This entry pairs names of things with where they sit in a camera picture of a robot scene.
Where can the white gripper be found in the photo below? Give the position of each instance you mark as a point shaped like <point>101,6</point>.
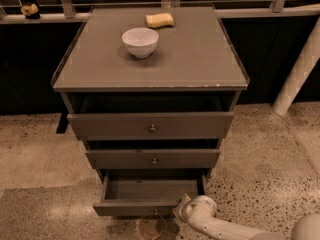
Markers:
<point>190,206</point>

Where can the grey bottom drawer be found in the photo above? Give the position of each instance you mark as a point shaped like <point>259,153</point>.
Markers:
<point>147,192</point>

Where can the grey drawer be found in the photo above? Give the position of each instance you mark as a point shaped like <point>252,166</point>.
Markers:
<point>153,158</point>
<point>147,192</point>
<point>143,126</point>

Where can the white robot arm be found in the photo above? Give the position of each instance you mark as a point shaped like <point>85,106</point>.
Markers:
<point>306,228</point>

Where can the grey middle drawer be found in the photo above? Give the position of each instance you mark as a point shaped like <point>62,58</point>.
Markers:
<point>153,158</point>

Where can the grey top drawer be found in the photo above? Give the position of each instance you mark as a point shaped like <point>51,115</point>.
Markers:
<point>143,126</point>

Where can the grey drawer cabinet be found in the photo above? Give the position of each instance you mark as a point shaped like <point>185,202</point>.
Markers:
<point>194,68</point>

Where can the round floor drain cover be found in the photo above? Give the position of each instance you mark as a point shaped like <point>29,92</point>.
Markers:
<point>154,227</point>

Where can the white ceramic bowl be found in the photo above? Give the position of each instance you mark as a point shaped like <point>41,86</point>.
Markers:
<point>140,42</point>

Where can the yellow sponge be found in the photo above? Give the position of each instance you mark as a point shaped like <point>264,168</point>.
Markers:
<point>159,20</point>

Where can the white diagonal pole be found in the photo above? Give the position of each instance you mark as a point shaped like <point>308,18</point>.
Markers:
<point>305,63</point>

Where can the metal window railing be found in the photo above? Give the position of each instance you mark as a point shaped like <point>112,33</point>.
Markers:
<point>50,17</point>

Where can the small yellow black object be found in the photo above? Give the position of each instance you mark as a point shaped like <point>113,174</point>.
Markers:
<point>30,11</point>

